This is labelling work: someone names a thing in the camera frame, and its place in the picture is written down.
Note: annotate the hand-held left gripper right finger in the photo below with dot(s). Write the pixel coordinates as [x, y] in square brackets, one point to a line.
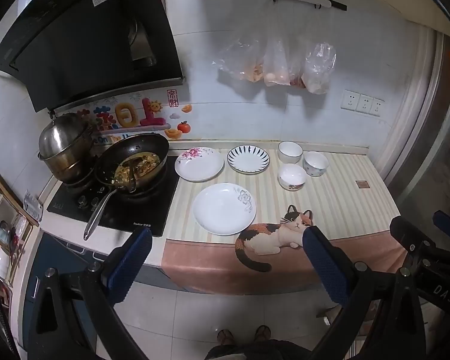
[326, 266]

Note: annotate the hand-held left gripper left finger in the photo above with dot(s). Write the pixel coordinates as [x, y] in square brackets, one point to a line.
[129, 266]

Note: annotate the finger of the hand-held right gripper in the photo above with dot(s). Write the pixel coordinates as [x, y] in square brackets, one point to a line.
[407, 230]
[448, 220]

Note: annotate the white bowl red flower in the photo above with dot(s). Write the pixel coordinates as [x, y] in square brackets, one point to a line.
[291, 176]

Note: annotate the white plate grey flower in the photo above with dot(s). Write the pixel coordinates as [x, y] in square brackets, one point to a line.
[221, 210]

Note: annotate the pink floral plate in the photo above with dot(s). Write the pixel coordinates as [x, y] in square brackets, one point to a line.
[198, 167]

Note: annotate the blue striped plate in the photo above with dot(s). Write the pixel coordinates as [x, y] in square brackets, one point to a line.
[247, 159]

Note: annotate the black gas stove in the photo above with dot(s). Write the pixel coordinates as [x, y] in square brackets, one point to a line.
[135, 213]

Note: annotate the small brown square label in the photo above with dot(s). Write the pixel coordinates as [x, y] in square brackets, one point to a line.
[362, 184]

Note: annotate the striped cat print mat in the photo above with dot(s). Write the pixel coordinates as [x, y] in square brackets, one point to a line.
[341, 202]

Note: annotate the blue kitchen cabinet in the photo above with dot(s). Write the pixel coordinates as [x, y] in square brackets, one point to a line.
[60, 255]

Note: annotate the person's right foot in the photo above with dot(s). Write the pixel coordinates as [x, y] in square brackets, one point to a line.
[263, 333]

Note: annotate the person's foot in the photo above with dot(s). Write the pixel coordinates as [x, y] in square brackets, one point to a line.
[263, 333]
[225, 335]

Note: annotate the black wok with food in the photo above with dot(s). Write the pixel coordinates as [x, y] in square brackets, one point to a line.
[142, 165]

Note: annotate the white bowl blue pattern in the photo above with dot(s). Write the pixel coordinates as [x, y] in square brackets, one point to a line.
[315, 163]

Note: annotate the person's dark trousers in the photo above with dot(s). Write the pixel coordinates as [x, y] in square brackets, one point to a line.
[255, 350]

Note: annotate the person's left foot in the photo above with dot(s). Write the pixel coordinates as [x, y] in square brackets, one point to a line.
[225, 335]

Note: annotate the white bowl dark rim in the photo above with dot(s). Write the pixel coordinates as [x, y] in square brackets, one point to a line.
[290, 152]

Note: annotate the wooden storage shelf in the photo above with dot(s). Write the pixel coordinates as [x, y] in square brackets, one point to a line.
[0, 228]

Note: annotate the stainless steel pot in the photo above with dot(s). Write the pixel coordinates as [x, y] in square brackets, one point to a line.
[63, 138]

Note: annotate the clear plastic bag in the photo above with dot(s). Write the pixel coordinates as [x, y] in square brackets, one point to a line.
[243, 60]
[318, 67]
[276, 65]

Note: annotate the black range hood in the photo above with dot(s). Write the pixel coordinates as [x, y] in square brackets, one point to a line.
[78, 37]

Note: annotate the white wall socket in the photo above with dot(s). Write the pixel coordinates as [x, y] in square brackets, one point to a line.
[377, 107]
[364, 104]
[349, 100]

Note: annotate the colourful wall sticker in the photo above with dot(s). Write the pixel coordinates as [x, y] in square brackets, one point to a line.
[142, 114]

